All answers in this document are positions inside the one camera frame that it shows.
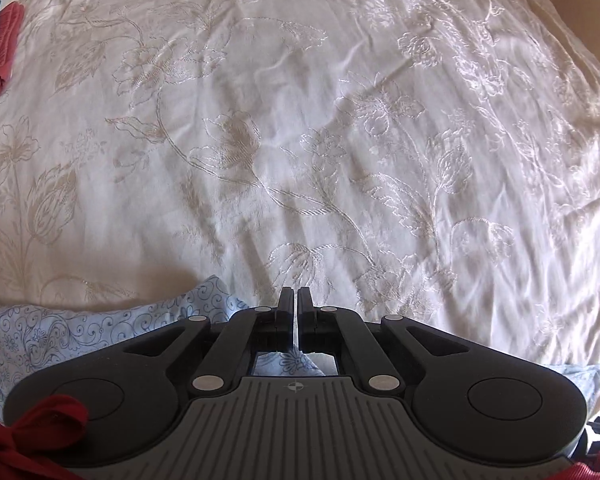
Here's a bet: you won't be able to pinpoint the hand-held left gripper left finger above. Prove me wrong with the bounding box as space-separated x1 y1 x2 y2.
125 287 297 394

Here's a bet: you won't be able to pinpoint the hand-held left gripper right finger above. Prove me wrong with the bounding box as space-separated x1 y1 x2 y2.
298 287 474 394

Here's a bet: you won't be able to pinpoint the light blue floral pants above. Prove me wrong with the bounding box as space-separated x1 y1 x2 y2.
0 274 600 413

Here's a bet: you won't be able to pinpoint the person's right forearm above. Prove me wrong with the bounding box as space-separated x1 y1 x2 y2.
567 451 600 480

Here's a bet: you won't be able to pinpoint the cream embroidered bedspread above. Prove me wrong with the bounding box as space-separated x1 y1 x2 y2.
0 0 600 376

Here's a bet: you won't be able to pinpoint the person's red clothing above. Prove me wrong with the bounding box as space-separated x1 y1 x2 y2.
0 394 89 480

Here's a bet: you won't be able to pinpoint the folded coral red garment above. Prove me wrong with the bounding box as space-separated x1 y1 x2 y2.
0 2 26 109

